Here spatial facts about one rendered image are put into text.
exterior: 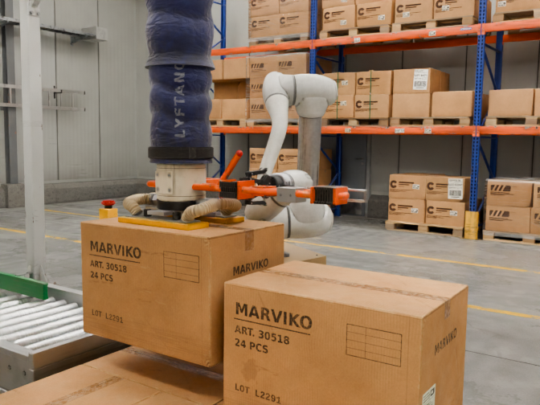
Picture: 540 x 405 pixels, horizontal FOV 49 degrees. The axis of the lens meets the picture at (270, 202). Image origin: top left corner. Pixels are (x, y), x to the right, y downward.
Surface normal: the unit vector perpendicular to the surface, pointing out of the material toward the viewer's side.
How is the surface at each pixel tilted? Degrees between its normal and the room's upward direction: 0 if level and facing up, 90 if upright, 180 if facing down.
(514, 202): 90
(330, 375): 90
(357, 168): 90
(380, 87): 92
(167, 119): 73
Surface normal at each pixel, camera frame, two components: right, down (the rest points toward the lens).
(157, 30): -0.44, 0.00
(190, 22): 0.51, -0.20
